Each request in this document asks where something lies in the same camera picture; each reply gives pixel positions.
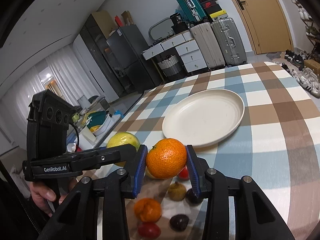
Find greenish guava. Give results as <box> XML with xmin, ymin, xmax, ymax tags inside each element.
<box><xmin>106</xmin><ymin>132</ymin><xmax>140</xmax><ymax>152</ymax></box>

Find red tomato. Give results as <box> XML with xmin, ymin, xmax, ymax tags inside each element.
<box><xmin>178</xmin><ymin>166</ymin><xmax>189</xmax><ymax>180</ymax></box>
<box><xmin>137</xmin><ymin>222</ymin><xmax>161</xmax><ymax>239</ymax></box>

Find orange mandarin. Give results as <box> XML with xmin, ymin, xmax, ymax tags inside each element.
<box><xmin>146</xmin><ymin>138</ymin><xmax>187</xmax><ymax>180</ymax></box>
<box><xmin>133</xmin><ymin>198</ymin><xmax>162</xmax><ymax>223</ymax></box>

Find yellow-green guava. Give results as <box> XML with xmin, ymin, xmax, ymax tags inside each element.
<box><xmin>145</xmin><ymin>168</ymin><xmax>156</xmax><ymax>179</ymax></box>

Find person's left hand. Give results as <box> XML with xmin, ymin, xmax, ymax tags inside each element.
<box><xmin>29</xmin><ymin>178</ymin><xmax>78</xmax><ymax>217</ymax></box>

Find dark purple passion fruit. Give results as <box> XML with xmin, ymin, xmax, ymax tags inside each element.
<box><xmin>185</xmin><ymin>189</ymin><xmax>203</xmax><ymax>205</ymax></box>

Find small brown longan fruit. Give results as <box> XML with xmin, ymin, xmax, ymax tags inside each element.
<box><xmin>167</xmin><ymin>182</ymin><xmax>187</xmax><ymax>202</ymax></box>

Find white curtains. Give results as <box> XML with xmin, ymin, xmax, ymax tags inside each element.
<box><xmin>1</xmin><ymin>45</ymin><xmax>100</xmax><ymax>150</ymax></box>

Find cream round plate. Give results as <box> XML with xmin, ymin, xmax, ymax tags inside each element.
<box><xmin>162</xmin><ymin>89</ymin><xmax>245</xmax><ymax>147</ymax></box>

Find checkered tablecloth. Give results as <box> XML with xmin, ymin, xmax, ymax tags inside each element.
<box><xmin>112</xmin><ymin>62</ymin><xmax>319</xmax><ymax>239</ymax></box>

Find black tall cabinet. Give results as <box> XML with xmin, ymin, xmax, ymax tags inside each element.
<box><xmin>80</xmin><ymin>14</ymin><xmax>127</xmax><ymax>98</ymax></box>

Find woven laundry basket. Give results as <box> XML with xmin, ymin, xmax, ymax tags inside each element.
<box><xmin>158</xmin><ymin>55</ymin><xmax>182</xmax><ymax>77</ymax></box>

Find grey refrigerator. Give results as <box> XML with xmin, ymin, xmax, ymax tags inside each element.
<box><xmin>104</xmin><ymin>25</ymin><xmax>162</xmax><ymax>93</ymax></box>

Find white drawer desk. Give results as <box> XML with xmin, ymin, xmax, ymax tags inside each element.
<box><xmin>142</xmin><ymin>30</ymin><xmax>208</xmax><ymax>73</ymax></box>

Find beige suitcase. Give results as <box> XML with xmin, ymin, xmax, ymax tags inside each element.
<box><xmin>190</xmin><ymin>22</ymin><xmax>225</xmax><ymax>69</ymax></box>

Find silver suitcase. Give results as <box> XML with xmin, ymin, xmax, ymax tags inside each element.
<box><xmin>212</xmin><ymin>17</ymin><xmax>247</xmax><ymax>66</ymax></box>

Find cardboard box on floor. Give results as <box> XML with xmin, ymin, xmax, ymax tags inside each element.
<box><xmin>304</xmin><ymin>59</ymin><xmax>320</xmax><ymax>76</ymax></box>

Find teal suitcase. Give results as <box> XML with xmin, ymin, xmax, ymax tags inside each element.
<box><xmin>176</xmin><ymin>0</ymin><xmax>207</xmax><ymax>23</ymax></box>

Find stacked shoe boxes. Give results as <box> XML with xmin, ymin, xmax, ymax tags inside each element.
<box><xmin>199</xmin><ymin>0</ymin><xmax>228</xmax><ymax>21</ymax></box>

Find wooden door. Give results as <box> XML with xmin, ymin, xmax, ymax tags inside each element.
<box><xmin>232</xmin><ymin>0</ymin><xmax>293</xmax><ymax>54</ymax></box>

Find shoe rack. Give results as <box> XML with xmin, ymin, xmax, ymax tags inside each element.
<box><xmin>291</xmin><ymin>0</ymin><xmax>319</xmax><ymax>58</ymax></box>

